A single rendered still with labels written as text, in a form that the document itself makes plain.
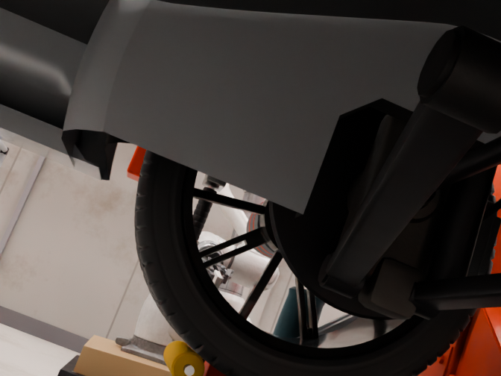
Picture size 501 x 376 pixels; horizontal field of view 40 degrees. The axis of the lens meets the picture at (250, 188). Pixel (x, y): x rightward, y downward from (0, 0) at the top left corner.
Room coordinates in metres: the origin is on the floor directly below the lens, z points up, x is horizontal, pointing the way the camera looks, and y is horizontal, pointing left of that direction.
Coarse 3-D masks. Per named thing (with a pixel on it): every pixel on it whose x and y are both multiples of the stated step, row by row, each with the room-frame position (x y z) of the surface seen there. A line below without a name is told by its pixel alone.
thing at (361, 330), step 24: (192, 192) 1.14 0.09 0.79; (192, 216) 1.14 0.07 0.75; (264, 216) 1.32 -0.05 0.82; (192, 240) 1.14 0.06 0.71; (240, 240) 1.34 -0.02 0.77; (264, 240) 1.35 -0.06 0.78; (216, 288) 1.15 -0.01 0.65; (264, 288) 1.35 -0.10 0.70; (240, 312) 1.35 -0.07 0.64; (312, 312) 1.37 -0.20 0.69; (264, 336) 1.16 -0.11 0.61; (312, 336) 1.37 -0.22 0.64; (336, 336) 1.33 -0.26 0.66; (360, 336) 1.25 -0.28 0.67; (384, 336) 1.19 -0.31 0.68
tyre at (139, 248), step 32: (160, 160) 1.13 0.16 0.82; (160, 192) 1.13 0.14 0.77; (160, 224) 1.13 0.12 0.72; (160, 256) 1.14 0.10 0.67; (160, 288) 1.14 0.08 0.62; (192, 288) 1.15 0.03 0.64; (192, 320) 1.15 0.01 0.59; (224, 320) 1.15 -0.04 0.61; (448, 320) 1.20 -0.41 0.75; (224, 352) 1.16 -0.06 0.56; (256, 352) 1.16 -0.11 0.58; (288, 352) 1.17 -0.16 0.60; (384, 352) 1.19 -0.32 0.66; (416, 352) 1.19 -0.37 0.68
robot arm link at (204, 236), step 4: (204, 232) 2.08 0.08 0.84; (208, 232) 2.08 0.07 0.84; (200, 236) 2.04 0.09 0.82; (204, 236) 2.03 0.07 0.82; (208, 236) 2.03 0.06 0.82; (212, 236) 2.04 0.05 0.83; (216, 236) 2.06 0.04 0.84; (200, 240) 2.02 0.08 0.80; (204, 240) 2.01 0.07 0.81; (212, 240) 2.02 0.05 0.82; (216, 240) 2.03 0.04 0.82; (220, 240) 2.04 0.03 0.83; (224, 240) 2.07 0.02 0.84; (224, 248) 2.03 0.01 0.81; (228, 248) 2.04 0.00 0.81; (232, 248) 2.05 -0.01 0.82; (224, 252) 2.03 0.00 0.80; (224, 260) 2.04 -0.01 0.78; (228, 260) 2.04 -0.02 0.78; (232, 260) 2.04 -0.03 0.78; (224, 264) 2.04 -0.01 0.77; (228, 264) 2.04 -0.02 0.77; (228, 268) 2.05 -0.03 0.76
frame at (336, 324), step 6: (342, 318) 1.48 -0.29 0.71; (348, 318) 1.44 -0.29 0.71; (354, 318) 1.44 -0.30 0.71; (330, 324) 1.48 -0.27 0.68; (336, 324) 1.44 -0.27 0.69; (342, 324) 1.44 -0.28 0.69; (264, 330) 1.42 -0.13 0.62; (318, 330) 1.48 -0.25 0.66; (324, 330) 1.44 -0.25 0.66; (330, 330) 1.44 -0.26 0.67
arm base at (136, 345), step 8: (136, 336) 2.41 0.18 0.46; (120, 344) 2.45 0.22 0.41; (128, 344) 2.44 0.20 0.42; (136, 344) 2.40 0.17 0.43; (144, 344) 2.38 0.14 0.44; (152, 344) 2.38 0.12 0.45; (128, 352) 2.38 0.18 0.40; (136, 352) 2.38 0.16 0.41; (144, 352) 2.38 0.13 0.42; (152, 352) 2.38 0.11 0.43; (160, 352) 2.39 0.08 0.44; (152, 360) 2.37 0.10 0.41; (160, 360) 2.37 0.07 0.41
